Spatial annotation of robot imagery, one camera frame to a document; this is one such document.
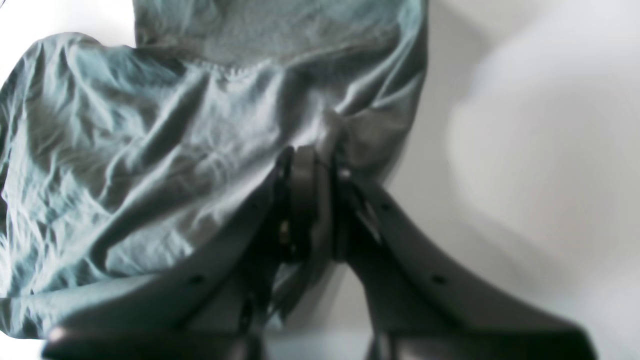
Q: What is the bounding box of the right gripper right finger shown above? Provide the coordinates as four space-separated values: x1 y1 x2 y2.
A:
333 160 597 360

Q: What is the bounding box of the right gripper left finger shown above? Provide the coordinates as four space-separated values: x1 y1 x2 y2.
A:
40 145 331 360

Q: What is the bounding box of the light teal T-shirt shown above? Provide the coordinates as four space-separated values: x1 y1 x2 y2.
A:
0 0 428 339

